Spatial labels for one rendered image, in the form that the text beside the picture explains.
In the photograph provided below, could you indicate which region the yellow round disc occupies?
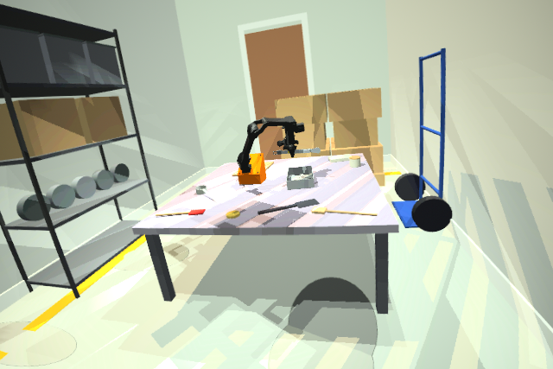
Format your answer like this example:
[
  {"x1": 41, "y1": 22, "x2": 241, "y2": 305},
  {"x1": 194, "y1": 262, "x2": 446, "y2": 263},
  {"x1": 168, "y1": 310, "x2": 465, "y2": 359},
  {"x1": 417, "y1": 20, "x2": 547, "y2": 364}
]
[{"x1": 226, "y1": 211, "x2": 240, "y2": 219}]

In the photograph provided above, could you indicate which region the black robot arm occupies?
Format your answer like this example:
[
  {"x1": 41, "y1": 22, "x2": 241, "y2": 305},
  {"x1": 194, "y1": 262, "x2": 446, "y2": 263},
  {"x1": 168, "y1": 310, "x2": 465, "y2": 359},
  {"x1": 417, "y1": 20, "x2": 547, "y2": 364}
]
[{"x1": 237, "y1": 116, "x2": 305, "y2": 173}]

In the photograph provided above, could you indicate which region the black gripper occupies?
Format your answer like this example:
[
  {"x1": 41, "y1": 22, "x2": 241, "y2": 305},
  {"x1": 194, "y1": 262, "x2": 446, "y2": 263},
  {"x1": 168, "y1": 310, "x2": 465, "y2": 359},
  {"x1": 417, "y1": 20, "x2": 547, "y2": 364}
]
[{"x1": 283, "y1": 134, "x2": 299, "y2": 158}]

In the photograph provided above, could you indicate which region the black spatula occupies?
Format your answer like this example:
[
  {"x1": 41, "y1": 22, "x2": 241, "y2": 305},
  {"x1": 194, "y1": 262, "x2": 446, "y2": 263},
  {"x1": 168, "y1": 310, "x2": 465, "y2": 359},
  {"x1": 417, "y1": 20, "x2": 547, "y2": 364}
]
[{"x1": 257, "y1": 199, "x2": 320, "y2": 215}]

